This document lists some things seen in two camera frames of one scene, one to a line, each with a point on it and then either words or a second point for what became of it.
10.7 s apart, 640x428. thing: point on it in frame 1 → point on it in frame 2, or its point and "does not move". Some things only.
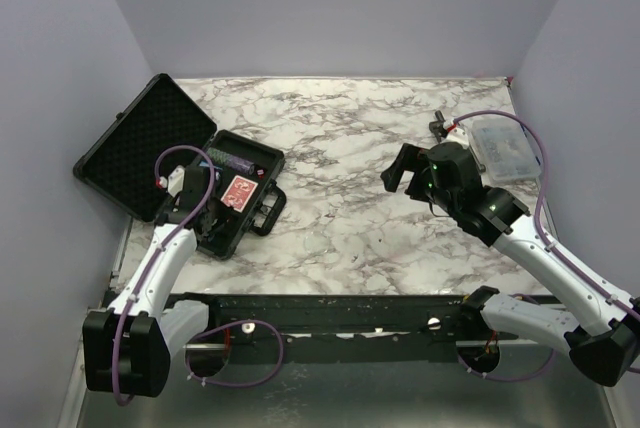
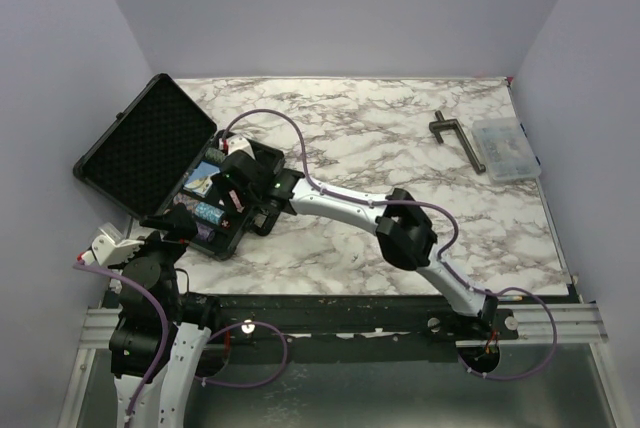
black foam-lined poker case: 163,151 does not move
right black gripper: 410,158 → 261,162
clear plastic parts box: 504,149 does not move
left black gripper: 217,200 → 181,228
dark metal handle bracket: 438,127 does not move
